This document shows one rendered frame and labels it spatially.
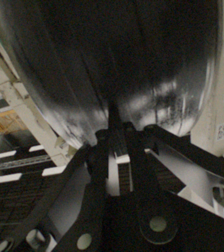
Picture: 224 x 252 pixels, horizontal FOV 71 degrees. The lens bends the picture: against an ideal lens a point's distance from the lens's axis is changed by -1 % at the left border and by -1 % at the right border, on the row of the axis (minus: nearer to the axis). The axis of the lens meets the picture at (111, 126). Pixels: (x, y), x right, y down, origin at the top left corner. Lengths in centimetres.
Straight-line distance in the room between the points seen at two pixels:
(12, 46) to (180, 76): 21
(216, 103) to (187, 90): 32
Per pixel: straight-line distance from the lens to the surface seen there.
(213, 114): 57
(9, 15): 23
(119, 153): 16
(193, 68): 23
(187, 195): 157
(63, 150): 108
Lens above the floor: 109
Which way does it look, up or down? 34 degrees up
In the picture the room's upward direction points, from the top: 159 degrees clockwise
